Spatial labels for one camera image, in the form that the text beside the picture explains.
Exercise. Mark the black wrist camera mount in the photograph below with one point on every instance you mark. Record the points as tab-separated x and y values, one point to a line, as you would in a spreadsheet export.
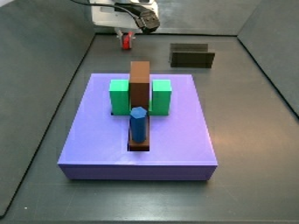
146	19

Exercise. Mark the purple base board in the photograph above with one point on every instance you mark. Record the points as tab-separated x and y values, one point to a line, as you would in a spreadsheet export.
95	152

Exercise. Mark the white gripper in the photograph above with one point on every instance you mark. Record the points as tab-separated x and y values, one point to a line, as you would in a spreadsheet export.
108	16

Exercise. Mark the black U-shaped holder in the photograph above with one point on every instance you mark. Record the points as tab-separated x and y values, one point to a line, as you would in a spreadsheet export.
191	55

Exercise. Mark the brown upright block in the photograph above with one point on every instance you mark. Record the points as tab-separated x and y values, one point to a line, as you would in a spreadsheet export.
139	99

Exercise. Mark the green block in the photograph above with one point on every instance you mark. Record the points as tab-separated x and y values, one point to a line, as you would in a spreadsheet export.
119	97
162	95

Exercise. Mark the blue hexagonal peg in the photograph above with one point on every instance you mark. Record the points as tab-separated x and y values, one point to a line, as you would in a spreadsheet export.
138	116

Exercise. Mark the red peg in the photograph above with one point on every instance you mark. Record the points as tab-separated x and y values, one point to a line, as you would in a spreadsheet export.
127	41

